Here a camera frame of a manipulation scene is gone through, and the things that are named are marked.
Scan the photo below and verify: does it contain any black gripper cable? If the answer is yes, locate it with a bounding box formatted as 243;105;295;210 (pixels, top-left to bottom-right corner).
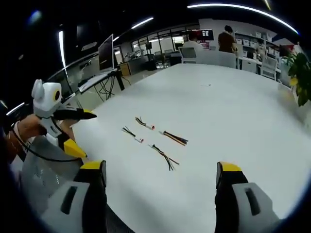
13;122;82;163

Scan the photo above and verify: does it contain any long ceiling light strip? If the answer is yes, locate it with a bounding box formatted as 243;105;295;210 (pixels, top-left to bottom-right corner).
186;3;300;35

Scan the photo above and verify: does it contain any shelf of white storage boxes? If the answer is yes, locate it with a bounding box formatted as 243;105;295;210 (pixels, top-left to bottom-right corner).
235;30;282;61

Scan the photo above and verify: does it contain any computer monitor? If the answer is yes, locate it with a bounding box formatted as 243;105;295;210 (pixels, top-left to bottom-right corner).
98;33;115;74

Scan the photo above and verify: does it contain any wall screen with red picture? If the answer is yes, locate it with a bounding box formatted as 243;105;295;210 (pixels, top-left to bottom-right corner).
193;29;215;41

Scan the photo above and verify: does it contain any JST socket with short wires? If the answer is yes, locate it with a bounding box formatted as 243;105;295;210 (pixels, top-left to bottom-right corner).
135;116;156;131
121;125;145;144

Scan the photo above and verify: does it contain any JST connector with straight wires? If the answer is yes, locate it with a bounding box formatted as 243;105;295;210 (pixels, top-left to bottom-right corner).
158;130;189;147

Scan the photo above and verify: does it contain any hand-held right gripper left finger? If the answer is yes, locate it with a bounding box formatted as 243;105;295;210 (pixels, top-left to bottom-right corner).
41;160;109;233

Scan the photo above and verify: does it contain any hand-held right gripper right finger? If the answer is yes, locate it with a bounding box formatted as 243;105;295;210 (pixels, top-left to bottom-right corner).
214;161;280;233

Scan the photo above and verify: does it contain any white mesh office chair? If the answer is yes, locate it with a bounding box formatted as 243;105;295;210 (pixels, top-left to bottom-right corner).
260;56;279;81

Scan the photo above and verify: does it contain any green potted plant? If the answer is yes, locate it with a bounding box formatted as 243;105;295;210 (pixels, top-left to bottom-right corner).
281;51;311;107

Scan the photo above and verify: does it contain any JST connector with splayed wires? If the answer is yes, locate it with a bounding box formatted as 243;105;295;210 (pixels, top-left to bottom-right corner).
148;144;181;171

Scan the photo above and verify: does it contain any grey mesh office chair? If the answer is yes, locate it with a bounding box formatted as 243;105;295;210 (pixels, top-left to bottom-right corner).
21;135;137;233

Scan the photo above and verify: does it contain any person's left hand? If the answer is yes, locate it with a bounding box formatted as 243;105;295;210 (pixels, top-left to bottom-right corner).
15;114;76;145

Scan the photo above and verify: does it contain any white desk with black legs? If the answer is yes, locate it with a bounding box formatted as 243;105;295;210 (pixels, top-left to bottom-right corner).
77;68;126;100

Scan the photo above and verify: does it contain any short ceiling light strip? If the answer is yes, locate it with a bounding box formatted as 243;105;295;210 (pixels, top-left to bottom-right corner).
58;30;67;71
130;16;155;30

